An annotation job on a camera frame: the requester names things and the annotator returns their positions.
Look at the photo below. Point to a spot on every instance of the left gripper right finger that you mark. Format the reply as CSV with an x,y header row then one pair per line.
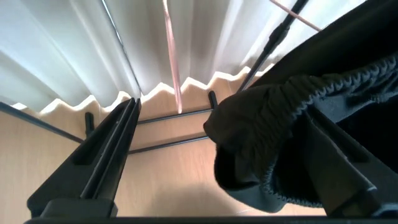
x,y
351,174

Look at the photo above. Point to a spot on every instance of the black shorts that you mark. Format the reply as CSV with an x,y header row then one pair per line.
x,y
264,124

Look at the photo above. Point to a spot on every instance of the black clothes rack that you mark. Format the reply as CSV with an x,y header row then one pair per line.
x,y
273,37

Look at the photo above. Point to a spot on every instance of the beige curtain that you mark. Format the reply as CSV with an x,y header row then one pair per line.
x,y
77,46

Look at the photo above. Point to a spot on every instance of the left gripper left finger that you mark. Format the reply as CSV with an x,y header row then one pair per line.
x,y
62,189

